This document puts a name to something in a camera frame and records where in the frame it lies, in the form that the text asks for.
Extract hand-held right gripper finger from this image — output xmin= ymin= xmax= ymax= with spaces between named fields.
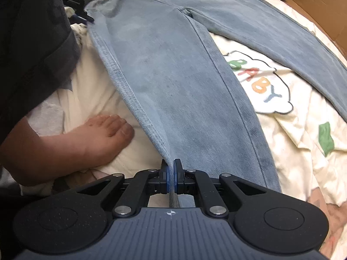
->
xmin=77 ymin=159 xmax=172 ymax=218
xmin=173 ymin=159 xmax=267 ymax=218

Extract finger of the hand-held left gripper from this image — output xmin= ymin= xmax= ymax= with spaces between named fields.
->
xmin=69 ymin=9 xmax=95 ymax=24

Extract light blue jeans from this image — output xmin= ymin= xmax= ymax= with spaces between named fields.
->
xmin=84 ymin=0 xmax=347 ymax=209

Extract person's dark shorts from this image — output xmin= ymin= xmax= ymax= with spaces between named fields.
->
xmin=0 ymin=0 xmax=82 ymax=147

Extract person's bare foot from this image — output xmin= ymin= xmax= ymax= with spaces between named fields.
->
xmin=0 ymin=114 xmax=135 ymax=187

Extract cream bear print bed sheet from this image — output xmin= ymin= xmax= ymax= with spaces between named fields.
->
xmin=22 ymin=0 xmax=347 ymax=260

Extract flattened brown cardboard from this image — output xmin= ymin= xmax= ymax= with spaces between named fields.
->
xmin=274 ymin=0 xmax=347 ymax=57

